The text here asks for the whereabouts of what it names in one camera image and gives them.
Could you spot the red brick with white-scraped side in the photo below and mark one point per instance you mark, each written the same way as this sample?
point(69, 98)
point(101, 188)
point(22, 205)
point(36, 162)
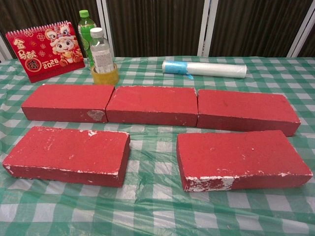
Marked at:
point(233, 155)

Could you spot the red brick with chipped edges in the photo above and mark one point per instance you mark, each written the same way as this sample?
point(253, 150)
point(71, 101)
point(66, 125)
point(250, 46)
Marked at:
point(66, 150)

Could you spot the yellow packing tape roll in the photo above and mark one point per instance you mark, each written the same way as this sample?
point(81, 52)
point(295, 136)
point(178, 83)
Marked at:
point(104, 79)

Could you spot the plastic film roll, blue tape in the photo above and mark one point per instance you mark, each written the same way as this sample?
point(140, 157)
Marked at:
point(216, 70)

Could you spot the clear bottle with white cap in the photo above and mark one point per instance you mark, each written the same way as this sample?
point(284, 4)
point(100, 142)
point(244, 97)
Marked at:
point(99, 54)

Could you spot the green checkered tablecloth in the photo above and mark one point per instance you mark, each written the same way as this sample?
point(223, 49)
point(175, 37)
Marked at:
point(147, 209)

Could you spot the red brick with grey patch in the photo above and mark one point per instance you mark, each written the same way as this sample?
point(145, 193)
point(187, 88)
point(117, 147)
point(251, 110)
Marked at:
point(66, 98)

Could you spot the green drink bottle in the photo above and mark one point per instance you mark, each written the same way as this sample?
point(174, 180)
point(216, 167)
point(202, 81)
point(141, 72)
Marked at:
point(85, 29)

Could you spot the red 2026 desk calendar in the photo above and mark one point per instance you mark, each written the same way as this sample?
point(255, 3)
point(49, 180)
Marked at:
point(49, 56)

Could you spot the white partition post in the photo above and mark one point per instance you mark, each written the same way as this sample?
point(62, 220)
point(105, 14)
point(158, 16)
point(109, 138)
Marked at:
point(297, 43)
point(206, 29)
point(104, 19)
point(3, 52)

